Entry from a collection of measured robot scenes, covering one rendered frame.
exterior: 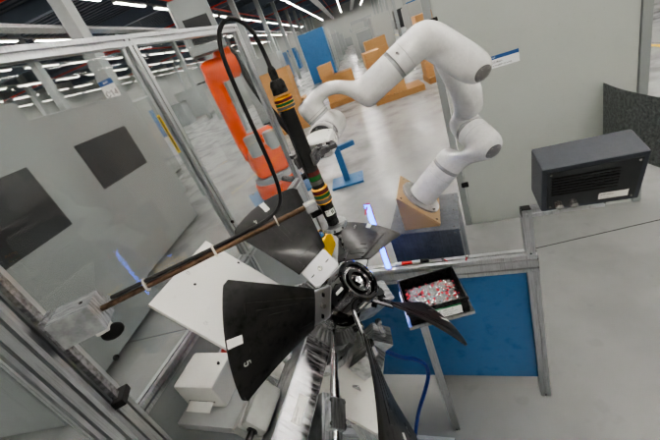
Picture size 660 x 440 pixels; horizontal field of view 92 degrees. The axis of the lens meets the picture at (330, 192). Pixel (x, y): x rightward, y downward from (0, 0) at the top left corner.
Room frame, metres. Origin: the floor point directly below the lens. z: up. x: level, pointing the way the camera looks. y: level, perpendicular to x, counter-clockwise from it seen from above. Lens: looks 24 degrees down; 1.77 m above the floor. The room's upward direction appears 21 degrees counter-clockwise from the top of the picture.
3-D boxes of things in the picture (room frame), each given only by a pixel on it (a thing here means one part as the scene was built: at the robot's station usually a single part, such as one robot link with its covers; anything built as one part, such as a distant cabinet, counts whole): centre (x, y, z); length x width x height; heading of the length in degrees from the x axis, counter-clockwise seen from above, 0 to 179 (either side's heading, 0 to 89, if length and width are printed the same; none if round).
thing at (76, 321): (0.64, 0.63, 1.42); 0.10 x 0.07 x 0.08; 102
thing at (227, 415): (0.88, 0.57, 0.85); 0.36 x 0.24 x 0.03; 157
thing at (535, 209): (0.85, -0.70, 1.04); 0.24 x 0.03 x 0.03; 67
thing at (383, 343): (0.74, 0.04, 0.91); 0.12 x 0.08 x 0.12; 67
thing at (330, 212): (0.77, 0.02, 1.54); 0.04 x 0.04 x 0.46
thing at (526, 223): (0.89, -0.61, 0.96); 0.03 x 0.03 x 0.20; 67
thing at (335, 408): (0.45, 0.17, 1.08); 0.07 x 0.04 x 0.06; 167
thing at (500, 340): (1.06, -0.21, 0.45); 0.82 x 0.01 x 0.66; 67
